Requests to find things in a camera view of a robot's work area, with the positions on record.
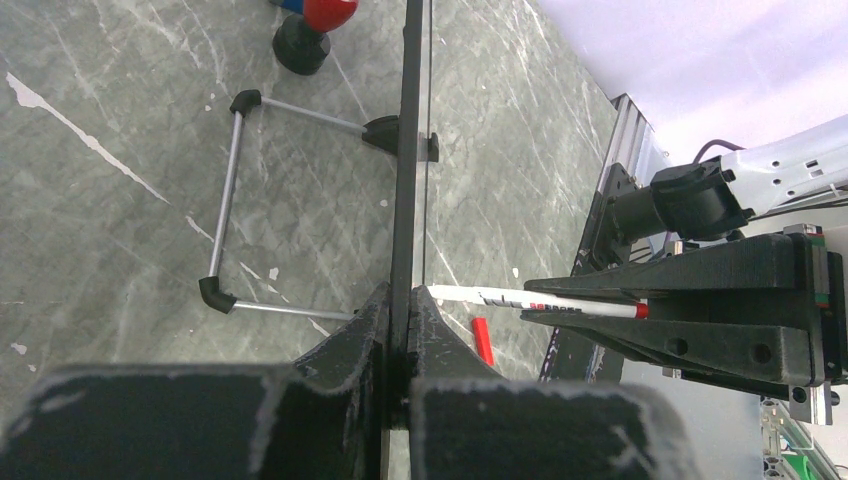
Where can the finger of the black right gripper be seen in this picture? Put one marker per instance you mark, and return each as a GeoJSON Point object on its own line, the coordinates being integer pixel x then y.
{"type": "Point", "coordinates": [759, 347]}
{"type": "Point", "coordinates": [762, 262]}

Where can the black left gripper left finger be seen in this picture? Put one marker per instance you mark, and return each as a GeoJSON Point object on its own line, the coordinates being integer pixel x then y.
{"type": "Point", "coordinates": [318, 417]}

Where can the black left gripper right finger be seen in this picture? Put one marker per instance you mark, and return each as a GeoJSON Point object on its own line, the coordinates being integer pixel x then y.
{"type": "Point", "coordinates": [468, 422]}

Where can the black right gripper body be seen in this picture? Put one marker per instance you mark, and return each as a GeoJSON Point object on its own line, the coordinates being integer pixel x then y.
{"type": "Point", "coordinates": [821, 270]}

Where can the red marker cap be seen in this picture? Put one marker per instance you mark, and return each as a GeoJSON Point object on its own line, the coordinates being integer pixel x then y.
{"type": "Point", "coordinates": [482, 340]}

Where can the white marker pen body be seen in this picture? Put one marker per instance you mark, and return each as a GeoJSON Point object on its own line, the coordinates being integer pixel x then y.
{"type": "Point", "coordinates": [529, 300]}

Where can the black framed whiteboard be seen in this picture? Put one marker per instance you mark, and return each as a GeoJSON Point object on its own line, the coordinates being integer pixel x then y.
{"type": "Point", "coordinates": [407, 136]}

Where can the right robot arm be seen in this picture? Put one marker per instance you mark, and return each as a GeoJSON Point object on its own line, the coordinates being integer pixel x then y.
{"type": "Point", "coordinates": [701, 204]}

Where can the red black stamp bottle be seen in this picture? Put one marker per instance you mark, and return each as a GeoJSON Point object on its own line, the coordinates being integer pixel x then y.
{"type": "Point", "coordinates": [301, 44]}

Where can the blue eraser on table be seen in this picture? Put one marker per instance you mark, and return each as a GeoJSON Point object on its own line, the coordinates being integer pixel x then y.
{"type": "Point", "coordinates": [294, 6]}

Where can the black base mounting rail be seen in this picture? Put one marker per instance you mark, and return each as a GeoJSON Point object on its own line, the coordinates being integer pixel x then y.
{"type": "Point", "coordinates": [581, 348]}

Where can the aluminium frame rail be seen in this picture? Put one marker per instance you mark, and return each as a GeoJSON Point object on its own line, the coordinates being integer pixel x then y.
{"type": "Point", "coordinates": [633, 156]}

